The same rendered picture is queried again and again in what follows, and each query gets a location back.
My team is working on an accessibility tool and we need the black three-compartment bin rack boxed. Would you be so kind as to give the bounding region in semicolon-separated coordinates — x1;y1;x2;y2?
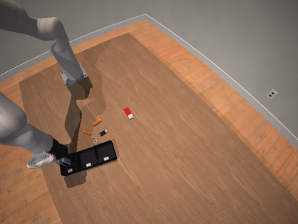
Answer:
60;141;117;176

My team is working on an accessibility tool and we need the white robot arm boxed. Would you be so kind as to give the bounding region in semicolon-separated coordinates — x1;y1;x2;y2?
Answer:
0;0;83;151

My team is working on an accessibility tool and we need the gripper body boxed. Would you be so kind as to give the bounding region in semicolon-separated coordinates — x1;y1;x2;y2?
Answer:
27;131;68;169

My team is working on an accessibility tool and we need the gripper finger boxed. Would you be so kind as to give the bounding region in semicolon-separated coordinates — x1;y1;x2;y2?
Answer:
56;159;67;166
61;158;71;165

